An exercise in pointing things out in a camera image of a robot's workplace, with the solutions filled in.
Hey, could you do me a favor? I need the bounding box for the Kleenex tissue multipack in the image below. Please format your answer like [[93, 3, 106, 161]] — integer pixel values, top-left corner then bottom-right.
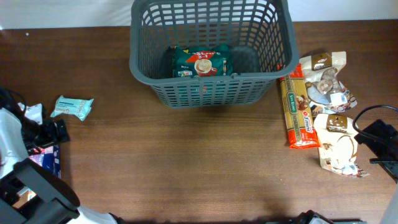
[[29, 145, 61, 179]]

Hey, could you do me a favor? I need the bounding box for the teal wet wipes pack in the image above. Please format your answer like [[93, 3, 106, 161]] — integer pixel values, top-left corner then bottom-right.
[[50, 95, 94, 121]]

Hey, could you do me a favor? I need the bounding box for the green Nescafe coffee bag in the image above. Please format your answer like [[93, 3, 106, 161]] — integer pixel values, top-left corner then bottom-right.
[[172, 44, 233, 78]]

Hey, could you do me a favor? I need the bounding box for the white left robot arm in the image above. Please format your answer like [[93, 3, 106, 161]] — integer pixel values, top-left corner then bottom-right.
[[1, 108, 124, 224]]

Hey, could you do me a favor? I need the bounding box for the San Remo spaghetti pack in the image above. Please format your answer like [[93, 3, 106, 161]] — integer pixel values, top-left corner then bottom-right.
[[279, 64, 320, 149]]

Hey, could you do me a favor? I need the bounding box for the coconut pouch beige brown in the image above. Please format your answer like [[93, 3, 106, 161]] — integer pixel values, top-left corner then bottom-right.
[[314, 114, 369, 178]]

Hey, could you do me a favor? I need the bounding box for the mushroom pouch beige brown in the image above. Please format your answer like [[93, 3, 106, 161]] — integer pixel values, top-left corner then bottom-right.
[[299, 51, 357, 117]]

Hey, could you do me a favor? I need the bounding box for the grey plastic basket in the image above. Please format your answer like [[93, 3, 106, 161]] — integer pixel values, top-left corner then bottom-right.
[[129, 0, 299, 108]]

